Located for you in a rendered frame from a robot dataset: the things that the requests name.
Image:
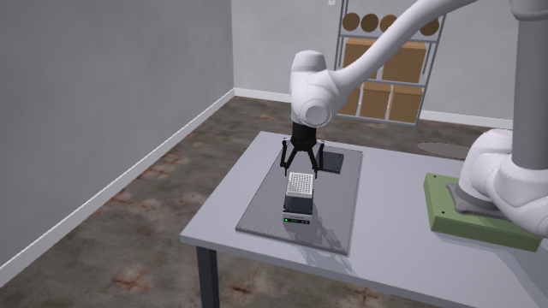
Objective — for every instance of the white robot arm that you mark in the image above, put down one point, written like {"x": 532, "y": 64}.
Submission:
{"x": 519, "y": 188}

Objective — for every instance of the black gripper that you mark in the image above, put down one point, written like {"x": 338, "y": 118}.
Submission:
{"x": 303, "y": 139}

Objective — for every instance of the dark grey rectangular frame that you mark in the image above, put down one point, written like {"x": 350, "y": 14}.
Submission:
{"x": 332, "y": 162}

